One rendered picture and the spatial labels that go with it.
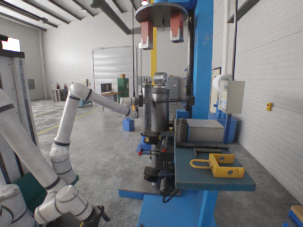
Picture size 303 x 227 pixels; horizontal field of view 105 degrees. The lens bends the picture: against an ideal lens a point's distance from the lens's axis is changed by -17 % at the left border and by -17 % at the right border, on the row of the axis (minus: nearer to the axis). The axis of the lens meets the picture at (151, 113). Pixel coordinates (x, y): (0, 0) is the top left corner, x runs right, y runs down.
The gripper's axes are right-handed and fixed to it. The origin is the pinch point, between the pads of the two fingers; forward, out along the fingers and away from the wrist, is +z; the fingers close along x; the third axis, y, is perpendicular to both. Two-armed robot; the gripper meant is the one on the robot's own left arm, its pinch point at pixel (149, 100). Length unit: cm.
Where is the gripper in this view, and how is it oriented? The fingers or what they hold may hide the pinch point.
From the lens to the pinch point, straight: 162.9
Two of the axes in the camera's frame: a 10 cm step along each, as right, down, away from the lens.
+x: 0.0, 9.7, 2.3
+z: 9.7, -0.5, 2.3
